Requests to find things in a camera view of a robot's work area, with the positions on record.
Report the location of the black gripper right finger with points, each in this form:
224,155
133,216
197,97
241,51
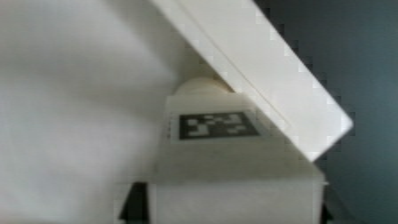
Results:
329,213

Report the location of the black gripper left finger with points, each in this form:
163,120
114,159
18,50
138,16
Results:
133,213

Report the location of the white table leg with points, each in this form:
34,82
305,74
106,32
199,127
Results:
231,176

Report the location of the white square table top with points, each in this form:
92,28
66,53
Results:
96,57

